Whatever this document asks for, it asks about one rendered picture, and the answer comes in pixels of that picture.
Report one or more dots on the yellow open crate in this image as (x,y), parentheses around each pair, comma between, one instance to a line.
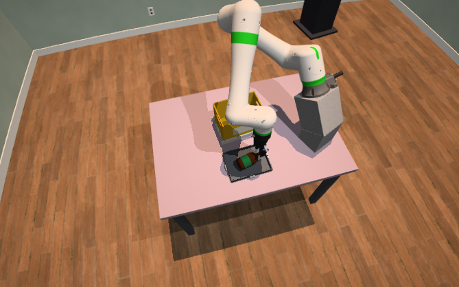
(227,130)

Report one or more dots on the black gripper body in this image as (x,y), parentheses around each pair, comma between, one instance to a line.
(261,142)

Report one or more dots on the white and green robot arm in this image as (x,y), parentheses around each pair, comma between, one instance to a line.
(242,20)

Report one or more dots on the brown bottle with green label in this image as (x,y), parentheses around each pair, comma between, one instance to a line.
(247,160)

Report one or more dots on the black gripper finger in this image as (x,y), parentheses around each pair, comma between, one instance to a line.
(256,146)
(262,151)

